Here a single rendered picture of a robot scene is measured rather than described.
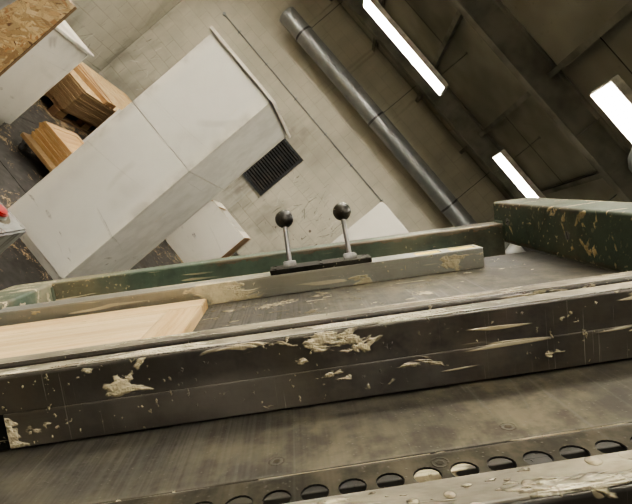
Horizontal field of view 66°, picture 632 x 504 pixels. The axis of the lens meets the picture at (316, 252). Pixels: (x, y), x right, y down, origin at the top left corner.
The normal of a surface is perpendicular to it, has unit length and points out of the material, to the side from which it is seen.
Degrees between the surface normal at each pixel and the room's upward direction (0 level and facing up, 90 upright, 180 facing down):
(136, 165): 90
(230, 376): 90
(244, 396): 90
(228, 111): 90
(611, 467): 58
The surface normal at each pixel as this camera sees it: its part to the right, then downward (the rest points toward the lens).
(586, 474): -0.13, -0.98
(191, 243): -0.05, 0.00
